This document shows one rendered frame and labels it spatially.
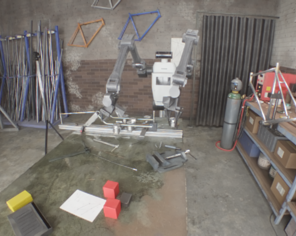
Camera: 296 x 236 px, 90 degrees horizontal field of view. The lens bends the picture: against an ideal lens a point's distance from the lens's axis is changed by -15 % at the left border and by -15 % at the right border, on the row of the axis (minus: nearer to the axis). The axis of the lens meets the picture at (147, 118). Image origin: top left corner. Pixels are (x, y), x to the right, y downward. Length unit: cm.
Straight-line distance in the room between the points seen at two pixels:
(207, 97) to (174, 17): 172
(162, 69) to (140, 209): 135
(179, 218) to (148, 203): 13
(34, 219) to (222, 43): 340
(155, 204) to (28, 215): 45
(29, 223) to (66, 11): 429
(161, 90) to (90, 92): 283
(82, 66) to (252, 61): 359
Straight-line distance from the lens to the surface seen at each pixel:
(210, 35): 339
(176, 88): 91
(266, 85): 279
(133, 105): 399
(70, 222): 68
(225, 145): 294
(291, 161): 193
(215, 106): 356
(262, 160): 244
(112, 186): 69
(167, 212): 66
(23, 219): 72
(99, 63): 409
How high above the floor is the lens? 139
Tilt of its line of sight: 20 degrees down
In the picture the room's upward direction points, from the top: straight up
